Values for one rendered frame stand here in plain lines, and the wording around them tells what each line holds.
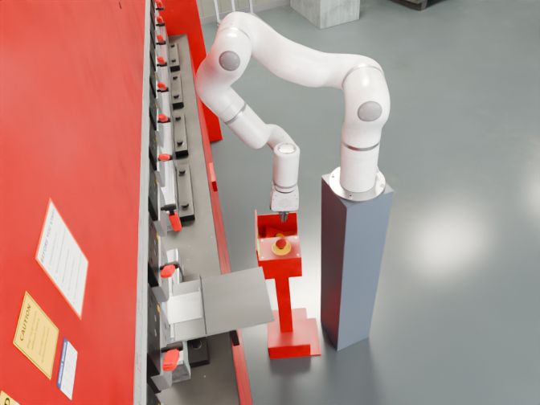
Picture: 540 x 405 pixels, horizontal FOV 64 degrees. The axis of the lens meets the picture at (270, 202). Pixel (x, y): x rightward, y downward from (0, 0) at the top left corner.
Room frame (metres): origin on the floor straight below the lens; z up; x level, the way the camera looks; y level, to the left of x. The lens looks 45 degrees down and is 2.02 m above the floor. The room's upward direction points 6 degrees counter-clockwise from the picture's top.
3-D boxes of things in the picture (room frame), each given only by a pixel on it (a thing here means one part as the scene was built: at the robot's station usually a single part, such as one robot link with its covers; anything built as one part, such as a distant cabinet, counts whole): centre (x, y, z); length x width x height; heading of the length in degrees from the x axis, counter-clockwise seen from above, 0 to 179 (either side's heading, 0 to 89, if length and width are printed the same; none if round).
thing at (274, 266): (1.07, -0.02, 0.75); 0.20 x 0.16 x 0.18; 178
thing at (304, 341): (1.07, -0.05, 0.06); 0.25 x 0.20 x 0.12; 88
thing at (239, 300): (0.67, 0.16, 1.00); 0.26 x 0.18 x 0.01; 97
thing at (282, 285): (1.07, -0.02, 0.39); 0.06 x 0.06 x 0.54; 88
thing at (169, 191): (1.91, 0.46, 0.92); 1.68 x 0.06 x 0.10; 7
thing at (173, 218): (0.81, 0.27, 1.20); 0.04 x 0.02 x 0.10; 97
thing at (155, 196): (0.83, 0.33, 1.26); 0.15 x 0.09 x 0.17; 7
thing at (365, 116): (1.05, -0.30, 1.30); 0.19 x 0.12 x 0.24; 173
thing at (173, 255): (0.71, 0.32, 0.92); 0.39 x 0.06 x 0.10; 7
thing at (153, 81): (1.42, 0.40, 1.26); 0.15 x 0.09 x 0.17; 7
